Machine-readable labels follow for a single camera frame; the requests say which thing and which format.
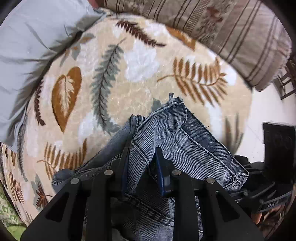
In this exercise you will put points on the green white patterned quilt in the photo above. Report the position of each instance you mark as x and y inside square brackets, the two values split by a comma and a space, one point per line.
[8, 215]

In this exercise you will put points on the beige leaf pattern blanket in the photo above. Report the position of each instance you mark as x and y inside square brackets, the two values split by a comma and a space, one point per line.
[122, 66]

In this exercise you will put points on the grey denim pants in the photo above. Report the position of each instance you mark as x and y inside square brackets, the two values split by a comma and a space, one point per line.
[143, 214]

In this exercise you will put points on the dark wooden rack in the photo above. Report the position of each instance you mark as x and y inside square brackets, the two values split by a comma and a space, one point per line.
[288, 78]

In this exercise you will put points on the lime green sheet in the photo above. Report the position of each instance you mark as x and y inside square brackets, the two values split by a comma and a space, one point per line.
[16, 231]

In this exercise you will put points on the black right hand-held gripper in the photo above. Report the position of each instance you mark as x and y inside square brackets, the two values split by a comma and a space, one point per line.
[262, 190]

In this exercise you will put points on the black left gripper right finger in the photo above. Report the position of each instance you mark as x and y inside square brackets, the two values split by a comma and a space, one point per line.
[203, 209]

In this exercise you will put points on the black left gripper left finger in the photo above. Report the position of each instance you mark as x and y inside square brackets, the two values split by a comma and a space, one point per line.
[82, 201]

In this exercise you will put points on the striped beige floral pillow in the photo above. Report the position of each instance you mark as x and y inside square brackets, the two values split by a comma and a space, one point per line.
[246, 34]

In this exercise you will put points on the light grey pillow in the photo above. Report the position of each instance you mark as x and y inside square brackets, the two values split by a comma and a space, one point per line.
[32, 35]

